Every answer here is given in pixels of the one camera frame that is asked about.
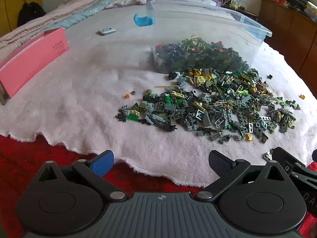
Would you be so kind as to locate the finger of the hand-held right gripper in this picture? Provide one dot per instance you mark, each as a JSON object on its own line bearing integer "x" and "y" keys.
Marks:
{"x": 305, "y": 178}
{"x": 287, "y": 160}

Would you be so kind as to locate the wooden cabinet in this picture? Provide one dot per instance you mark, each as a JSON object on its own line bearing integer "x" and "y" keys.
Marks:
{"x": 284, "y": 29}

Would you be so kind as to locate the light blue quilt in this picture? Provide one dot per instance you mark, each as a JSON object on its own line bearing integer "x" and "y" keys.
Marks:
{"x": 81, "y": 14}

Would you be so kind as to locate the pink cardboard box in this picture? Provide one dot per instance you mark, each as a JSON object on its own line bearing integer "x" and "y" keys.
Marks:
{"x": 29, "y": 59}

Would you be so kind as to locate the clear plastic storage bin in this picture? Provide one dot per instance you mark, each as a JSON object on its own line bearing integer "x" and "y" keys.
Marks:
{"x": 198, "y": 24}

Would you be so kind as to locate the black bag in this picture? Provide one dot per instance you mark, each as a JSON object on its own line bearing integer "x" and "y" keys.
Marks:
{"x": 29, "y": 13}

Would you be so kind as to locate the small grey white device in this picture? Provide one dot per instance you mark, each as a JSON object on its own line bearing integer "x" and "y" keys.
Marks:
{"x": 107, "y": 31}

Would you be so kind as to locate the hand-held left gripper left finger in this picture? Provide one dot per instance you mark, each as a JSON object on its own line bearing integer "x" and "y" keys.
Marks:
{"x": 102, "y": 163}

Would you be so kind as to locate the small grey toy brick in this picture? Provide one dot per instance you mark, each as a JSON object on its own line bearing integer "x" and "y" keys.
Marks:
{"x": 267, "y": 155}

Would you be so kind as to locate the pink quilt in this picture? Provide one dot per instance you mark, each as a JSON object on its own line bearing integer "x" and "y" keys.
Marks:
{"x": 49, "y": 12}

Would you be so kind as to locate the small yellow toy brick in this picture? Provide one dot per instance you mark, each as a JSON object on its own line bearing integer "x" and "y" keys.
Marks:
{"x": 302, "y": 96}

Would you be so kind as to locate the pile of toy bricks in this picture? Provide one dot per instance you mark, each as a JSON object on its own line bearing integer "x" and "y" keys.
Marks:
{"x": 210, "y": 99}

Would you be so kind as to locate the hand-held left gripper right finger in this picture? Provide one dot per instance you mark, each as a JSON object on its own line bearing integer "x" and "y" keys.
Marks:
{"x": 219, "y": 162}

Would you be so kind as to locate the yellow wardrobe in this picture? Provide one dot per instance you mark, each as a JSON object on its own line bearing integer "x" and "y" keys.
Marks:
{"x": 14, "y": 2}

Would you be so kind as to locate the white fluffy blanket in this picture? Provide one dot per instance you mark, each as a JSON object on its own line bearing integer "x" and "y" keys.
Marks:
{"x": 86, "y": 104}

